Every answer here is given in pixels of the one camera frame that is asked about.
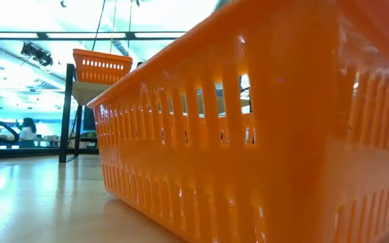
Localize orange slotted plastic basket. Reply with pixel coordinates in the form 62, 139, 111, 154
86, 0, 389, 243
74, 59, 132, 86
72, 48, 134, 65

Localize wooden shelf with black frame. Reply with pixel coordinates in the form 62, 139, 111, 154
58, 63, 114, 163

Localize person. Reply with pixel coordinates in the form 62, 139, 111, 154
18, 117, 38, 149

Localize black monitor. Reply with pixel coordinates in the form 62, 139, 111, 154
82, 106, 97, 132

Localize black overhead beam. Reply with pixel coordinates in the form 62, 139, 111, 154
0, 31, 187, 41

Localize black ceiling light fixture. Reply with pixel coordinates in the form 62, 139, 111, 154
20, 42, 54, 68

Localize black aluminium table frame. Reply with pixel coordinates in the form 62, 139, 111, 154
0, 145, 100, 161

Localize black hanging cable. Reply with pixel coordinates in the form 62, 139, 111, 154
91, 0, 107, 51

